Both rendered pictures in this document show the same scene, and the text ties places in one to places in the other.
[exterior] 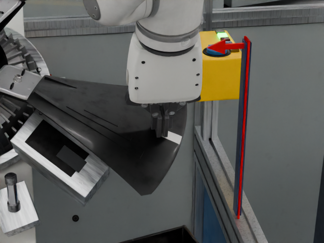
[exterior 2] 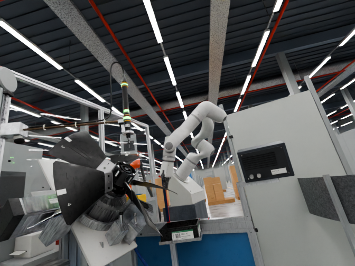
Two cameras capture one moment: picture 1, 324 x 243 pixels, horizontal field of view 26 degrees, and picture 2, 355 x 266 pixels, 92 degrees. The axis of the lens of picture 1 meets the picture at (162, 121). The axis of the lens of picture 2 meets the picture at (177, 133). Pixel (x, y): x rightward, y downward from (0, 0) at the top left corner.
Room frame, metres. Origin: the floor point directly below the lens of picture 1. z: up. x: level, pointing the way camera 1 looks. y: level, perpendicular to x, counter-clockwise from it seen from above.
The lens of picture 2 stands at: (0.19, 0.90, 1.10)
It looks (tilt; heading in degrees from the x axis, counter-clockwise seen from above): 17 degrees up; 302
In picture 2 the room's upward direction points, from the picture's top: 9 degrees counter-clockwise
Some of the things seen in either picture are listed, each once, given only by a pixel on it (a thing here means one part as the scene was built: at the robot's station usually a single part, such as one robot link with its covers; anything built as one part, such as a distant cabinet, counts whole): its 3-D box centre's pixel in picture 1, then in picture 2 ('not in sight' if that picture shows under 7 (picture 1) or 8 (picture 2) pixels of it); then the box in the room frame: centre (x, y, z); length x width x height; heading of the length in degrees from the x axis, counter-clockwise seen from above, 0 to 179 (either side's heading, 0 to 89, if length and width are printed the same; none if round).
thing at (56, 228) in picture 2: not in sight; (61, 223); (1.00, 0.56, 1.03); 0.15 x 0.10 x 0.14; 9
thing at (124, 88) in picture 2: not in sight; (125, 101); (0.98, 0.21, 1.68); 0.03 x 0.03 x 0.21
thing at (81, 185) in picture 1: (62, 158); (136, 212); (1.02, 0.17, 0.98); 0.20 x 0.16 x 0.20; 9
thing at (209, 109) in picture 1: (209, 111); not in sight; (1.33, -0.10, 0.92); 0.03 x 0.03 x 0.12; 9
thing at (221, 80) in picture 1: (211, 67); (134, 202); (1.33, -0.10, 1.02); 0.16 x 0.10 x 0.11; 9
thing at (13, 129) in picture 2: not in sight; (13, 130); (1.43, 0.64, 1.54); 0.10 x 0.07 x 0.08; 44
